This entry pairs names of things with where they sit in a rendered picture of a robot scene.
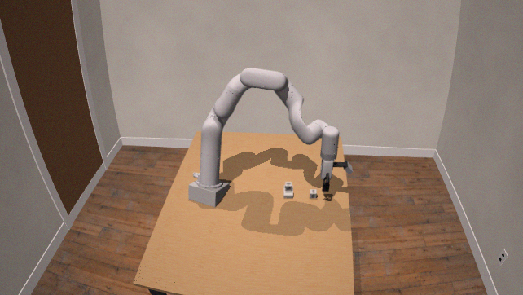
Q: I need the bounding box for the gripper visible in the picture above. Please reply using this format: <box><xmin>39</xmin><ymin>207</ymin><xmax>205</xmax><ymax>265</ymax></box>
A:
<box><xmin>320</xmin><ymin>156</ymin><xmax>335</xmax><ymax>192</ymax></box>

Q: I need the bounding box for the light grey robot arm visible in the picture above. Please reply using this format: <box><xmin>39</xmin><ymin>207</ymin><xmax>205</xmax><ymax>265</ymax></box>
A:
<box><xmin>193</xmin><ymin>68</ymin><xmax>339</xmax><ymax>188</ymax></box>

